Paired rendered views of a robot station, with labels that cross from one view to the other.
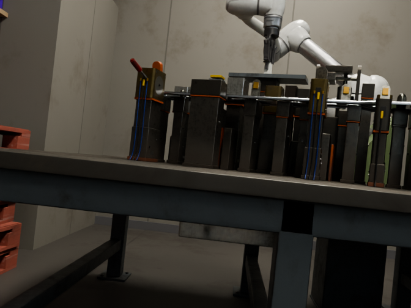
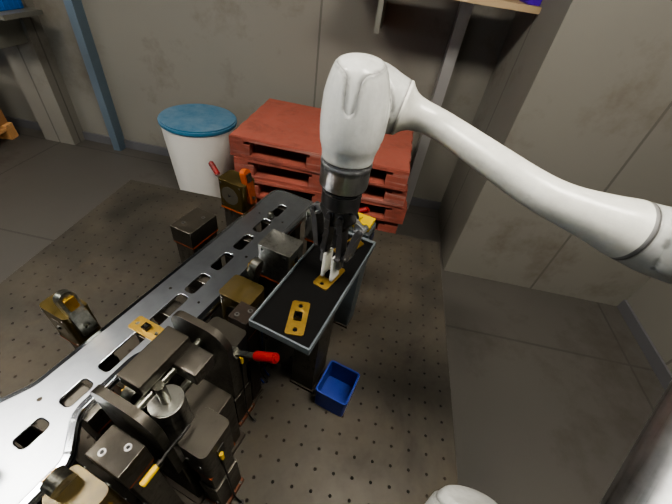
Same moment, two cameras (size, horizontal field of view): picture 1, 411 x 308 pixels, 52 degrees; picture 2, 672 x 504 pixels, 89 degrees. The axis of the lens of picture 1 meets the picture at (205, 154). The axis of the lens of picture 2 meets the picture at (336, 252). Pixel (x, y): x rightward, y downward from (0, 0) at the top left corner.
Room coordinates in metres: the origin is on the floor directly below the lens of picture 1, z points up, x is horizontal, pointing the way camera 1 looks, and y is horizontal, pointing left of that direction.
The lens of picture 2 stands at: (2.08, -0.81, 1.73)
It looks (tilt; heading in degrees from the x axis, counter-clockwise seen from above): 42 degrees down; 90
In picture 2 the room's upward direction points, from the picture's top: 9 degrees clockwise
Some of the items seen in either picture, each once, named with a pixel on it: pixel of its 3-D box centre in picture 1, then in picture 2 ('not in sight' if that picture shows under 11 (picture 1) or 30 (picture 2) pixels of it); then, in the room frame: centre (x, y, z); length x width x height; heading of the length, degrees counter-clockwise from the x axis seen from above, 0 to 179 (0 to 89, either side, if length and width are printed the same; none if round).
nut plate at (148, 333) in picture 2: not in sight; (146, 327); (1.67, -0.37, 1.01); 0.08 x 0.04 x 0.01; 160
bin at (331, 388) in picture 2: not in sight; (336, 388); (2.15, -0.32, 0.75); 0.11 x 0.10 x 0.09; 71
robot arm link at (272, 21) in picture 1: (272, 23); (345, 172); (2.07, -0.26, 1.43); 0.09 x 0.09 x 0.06
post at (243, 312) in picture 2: (287, 130); (248, 358); (1.90, -0.35, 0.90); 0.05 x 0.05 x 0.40; 71
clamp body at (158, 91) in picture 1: (145, 115); (237, 217); (1.67, 0.25, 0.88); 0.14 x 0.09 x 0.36; 161
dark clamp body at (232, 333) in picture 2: (300, 134); (234, 380); (1.88, -0.41, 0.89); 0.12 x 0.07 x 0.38; 161
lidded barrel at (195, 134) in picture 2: not in sight; (204, 157); (0.91, 1.61, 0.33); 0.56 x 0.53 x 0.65; 176
